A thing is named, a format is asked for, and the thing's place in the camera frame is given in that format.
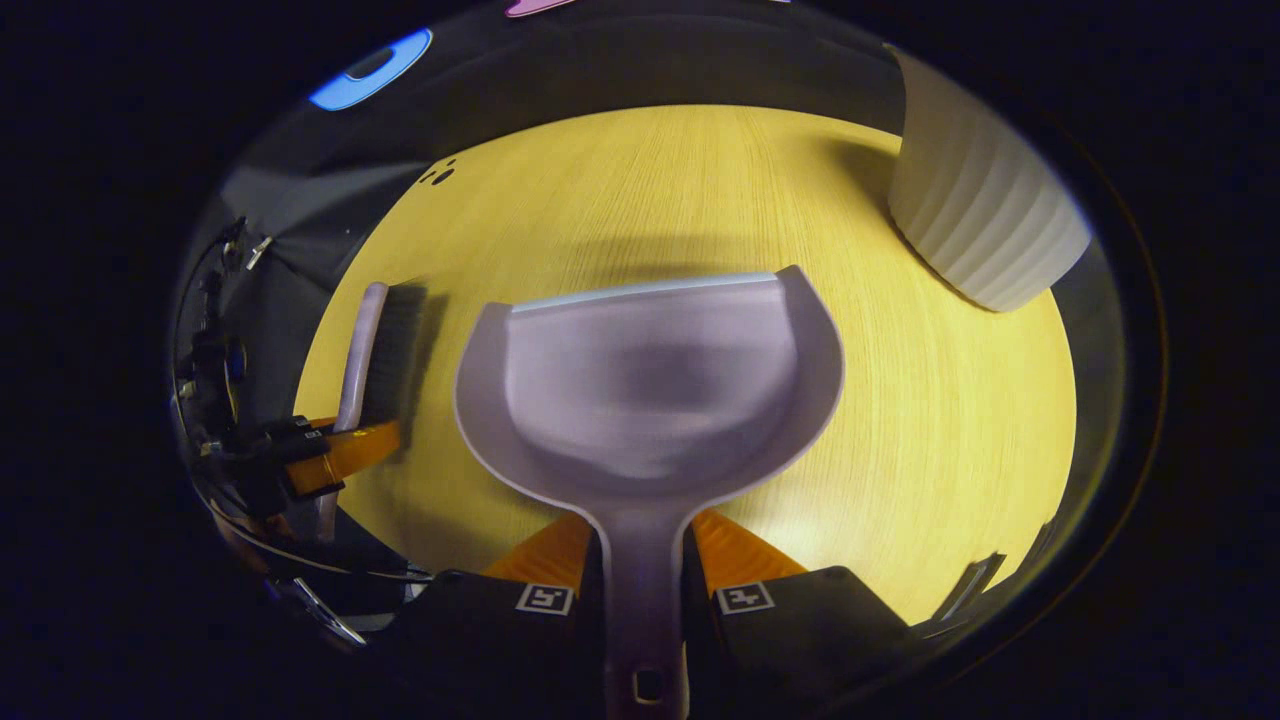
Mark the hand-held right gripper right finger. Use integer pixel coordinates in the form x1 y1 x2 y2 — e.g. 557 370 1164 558
684 509 917 717

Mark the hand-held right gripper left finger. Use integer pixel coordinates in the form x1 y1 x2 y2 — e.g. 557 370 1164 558
385 514 607 713

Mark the lavender plastic dustpan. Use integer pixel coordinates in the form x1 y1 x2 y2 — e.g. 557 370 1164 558
453 264 846 720

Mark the white ribbed garbage bin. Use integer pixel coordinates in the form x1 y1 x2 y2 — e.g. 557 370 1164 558
887 45 1093 313

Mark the wooden desktop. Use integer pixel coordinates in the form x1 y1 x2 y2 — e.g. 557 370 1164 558
293 104 1079 626

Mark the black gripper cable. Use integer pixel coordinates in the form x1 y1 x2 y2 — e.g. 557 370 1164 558
195 470 436 586

